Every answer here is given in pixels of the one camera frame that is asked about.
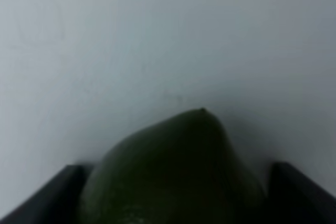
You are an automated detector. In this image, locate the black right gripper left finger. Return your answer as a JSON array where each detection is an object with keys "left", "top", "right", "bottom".
[{"left": 1, "top": 165, "right": 93, "bottom": 224}]

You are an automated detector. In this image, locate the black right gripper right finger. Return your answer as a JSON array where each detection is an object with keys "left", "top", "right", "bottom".
[{"left": 266, "top": 162, "right": 335, "bottom": 223}]

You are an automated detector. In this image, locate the green lime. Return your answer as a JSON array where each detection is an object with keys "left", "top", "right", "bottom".
[{"left": 76, "top": 109, "right": 266, "bottom": 223}]

